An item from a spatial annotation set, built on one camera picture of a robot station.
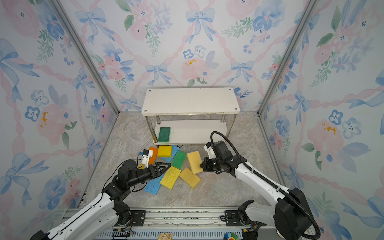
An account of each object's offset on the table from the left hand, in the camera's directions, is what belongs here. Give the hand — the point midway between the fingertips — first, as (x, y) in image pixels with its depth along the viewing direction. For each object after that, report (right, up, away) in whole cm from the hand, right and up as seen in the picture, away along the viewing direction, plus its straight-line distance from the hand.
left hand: (168, 166), depth 73 cm
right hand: (+16, -1, +7) cm, 18 cm away
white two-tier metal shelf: (+12, +25, +1) cm, 28 cm away
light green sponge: (+3, -1, +20) cm, 20 cm away
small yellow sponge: (-6, +4, +21) cm, 22 cm away
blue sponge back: (0, +5, +24) cm, 25 cm away
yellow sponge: (+13, +1, +7) cm, 15 cm away
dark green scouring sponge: (-7, +15, +24) cm, 29 cm away
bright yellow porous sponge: (-1, -10, +12) cm, 16 cm away
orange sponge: (-7, +3, -2) cm, 8 cm away
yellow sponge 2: (+12, -11, +12) cm, 19 cm away
